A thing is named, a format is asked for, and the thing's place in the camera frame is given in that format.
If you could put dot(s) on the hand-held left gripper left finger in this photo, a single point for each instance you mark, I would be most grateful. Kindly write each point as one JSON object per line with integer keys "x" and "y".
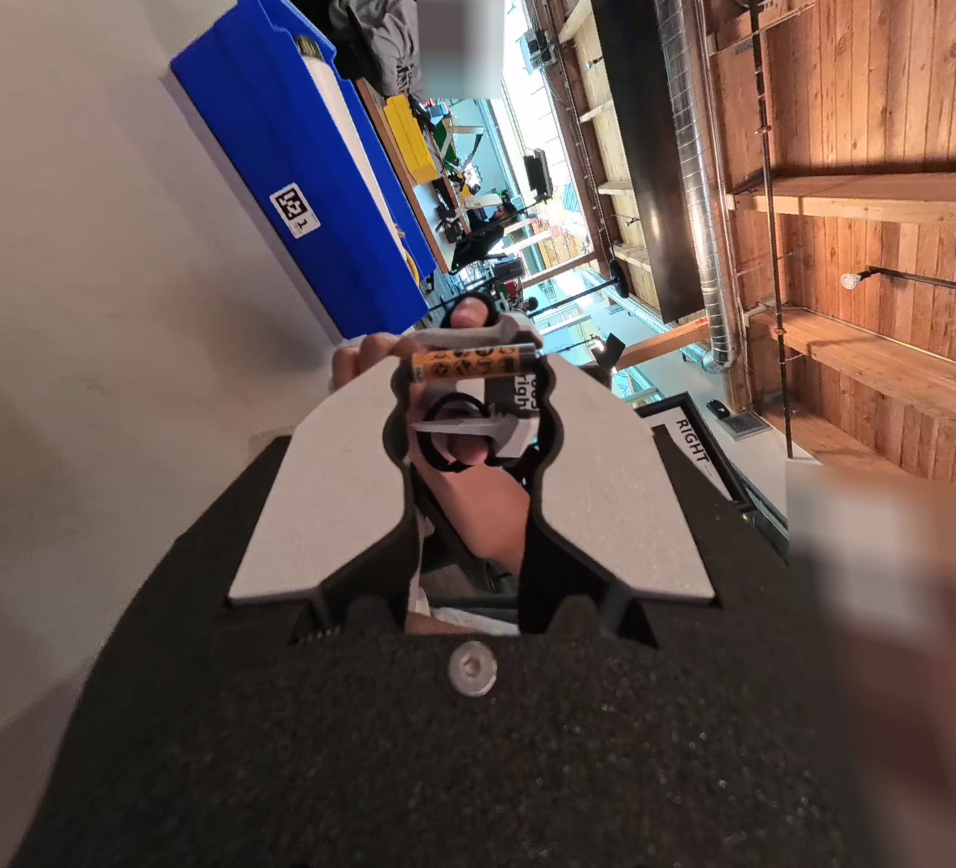
{"x": 321, "y": 509}

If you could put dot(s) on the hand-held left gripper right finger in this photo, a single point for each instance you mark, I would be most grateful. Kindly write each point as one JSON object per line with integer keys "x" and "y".
{"x": 620, "y": 509}

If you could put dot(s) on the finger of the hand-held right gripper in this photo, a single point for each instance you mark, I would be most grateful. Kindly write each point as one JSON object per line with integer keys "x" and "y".
{"x": 478, "y": 429}
{"x": 463, "y": 336}

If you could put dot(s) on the orange battery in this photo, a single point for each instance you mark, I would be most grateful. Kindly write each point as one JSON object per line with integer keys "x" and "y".
{"x": 463, "y": 364}

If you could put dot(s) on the white bottle with black cap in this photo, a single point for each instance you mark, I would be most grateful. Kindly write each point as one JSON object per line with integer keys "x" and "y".
{"x": 351, "y": 128}

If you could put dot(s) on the blue plastic bin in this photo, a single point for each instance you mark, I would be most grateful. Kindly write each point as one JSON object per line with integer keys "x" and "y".
{"x": 261, "y": 136}

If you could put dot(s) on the person's right hand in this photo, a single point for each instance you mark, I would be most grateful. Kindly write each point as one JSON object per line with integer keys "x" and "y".
{"x": 478, "y": 509}

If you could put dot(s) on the large framed tag sign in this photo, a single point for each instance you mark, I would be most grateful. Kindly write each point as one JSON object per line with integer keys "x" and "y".
{"x": 694, "y": 450}

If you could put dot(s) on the light wooden table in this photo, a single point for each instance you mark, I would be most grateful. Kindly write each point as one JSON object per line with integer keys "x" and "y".
{"x": 426, "y": 207}

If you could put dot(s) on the yellow bin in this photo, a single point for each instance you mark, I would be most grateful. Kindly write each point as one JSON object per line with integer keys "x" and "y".
{"x": 411, "y": 136}

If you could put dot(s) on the black track lamp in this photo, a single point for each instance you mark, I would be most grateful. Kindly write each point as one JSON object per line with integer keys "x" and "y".
{"x": 851, "y": 279}

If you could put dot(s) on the silver air duct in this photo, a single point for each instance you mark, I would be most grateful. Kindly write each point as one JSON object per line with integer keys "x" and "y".
{"x": 687, "y": 136}

